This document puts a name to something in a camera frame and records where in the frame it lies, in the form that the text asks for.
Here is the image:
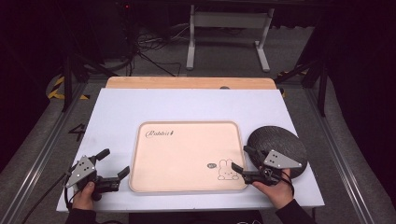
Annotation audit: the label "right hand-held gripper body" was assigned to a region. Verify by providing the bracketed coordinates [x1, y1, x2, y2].
[241, 149, 304, 187]

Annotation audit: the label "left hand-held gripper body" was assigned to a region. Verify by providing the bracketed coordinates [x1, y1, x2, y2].
[64, 155, 121, 202]

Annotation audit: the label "dark round woven placemat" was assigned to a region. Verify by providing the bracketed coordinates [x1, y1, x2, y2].
[246, 125, 309, 180]

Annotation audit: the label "person's left hand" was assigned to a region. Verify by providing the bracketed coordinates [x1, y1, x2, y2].
[71, 181, 96, 212]

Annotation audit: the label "person's right hand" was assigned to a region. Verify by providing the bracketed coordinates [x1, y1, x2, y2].
[251, 167, 295, 210]

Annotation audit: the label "pink tray with rabbit print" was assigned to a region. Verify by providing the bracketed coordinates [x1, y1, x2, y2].
[128, 120, 248, 194]

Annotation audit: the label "white board table cover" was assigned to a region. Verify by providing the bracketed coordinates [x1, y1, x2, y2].
[56, 88, 325, 213]

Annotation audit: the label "black tripod stand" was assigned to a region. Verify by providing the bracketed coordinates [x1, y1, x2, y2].
[59, 50, 120, 113]
[274, 57, 329, 118]

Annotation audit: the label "white metal stand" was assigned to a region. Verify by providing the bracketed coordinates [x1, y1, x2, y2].
[185, 4, 276, 74]

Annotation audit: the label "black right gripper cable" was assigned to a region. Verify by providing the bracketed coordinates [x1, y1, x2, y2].
[280, 169, 295, 195]

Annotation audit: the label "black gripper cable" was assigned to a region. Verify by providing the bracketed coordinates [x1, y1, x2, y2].
[21, 170, 78, 224]
[280, 169, 295, 195]

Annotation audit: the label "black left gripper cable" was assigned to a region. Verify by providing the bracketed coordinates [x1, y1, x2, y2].
[21, 170, 78, 224]

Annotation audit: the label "aluminium frame rail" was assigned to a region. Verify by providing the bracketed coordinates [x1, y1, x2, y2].
[303, 87, 376, 224]
[0, 81, 89, 224]

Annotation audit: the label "black cables on floor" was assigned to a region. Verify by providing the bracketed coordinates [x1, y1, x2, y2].
[132, 22, 191, 77]

